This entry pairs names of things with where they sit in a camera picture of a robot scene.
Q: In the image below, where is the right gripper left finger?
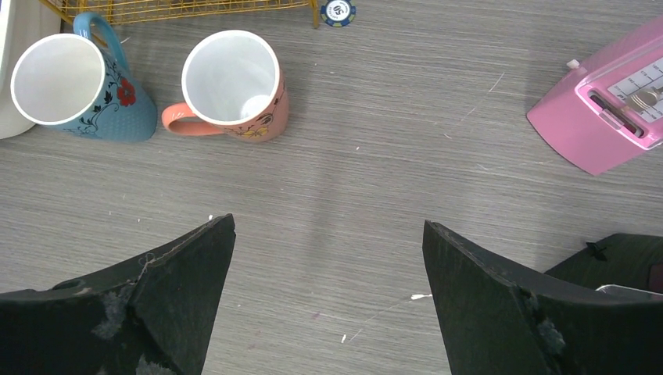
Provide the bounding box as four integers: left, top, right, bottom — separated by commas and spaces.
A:
1, 214, 236, 374

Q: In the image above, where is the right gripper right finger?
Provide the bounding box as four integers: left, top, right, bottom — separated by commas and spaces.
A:
422, 221, 662, 374

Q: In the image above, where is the pink mug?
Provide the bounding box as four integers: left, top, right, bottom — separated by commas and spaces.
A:
161, 30, 289, 143

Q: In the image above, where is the blue mug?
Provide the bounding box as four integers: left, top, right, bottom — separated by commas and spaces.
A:
10, 12, 158, 142

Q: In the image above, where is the pink box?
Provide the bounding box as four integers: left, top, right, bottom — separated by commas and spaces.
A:
526, 17, 662, 175

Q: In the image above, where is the white plastic basin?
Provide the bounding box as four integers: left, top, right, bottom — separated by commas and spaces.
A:
0, 0, 63, 141

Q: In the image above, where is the yellow wire basket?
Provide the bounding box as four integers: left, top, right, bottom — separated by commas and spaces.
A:
41, 0, 320, 28

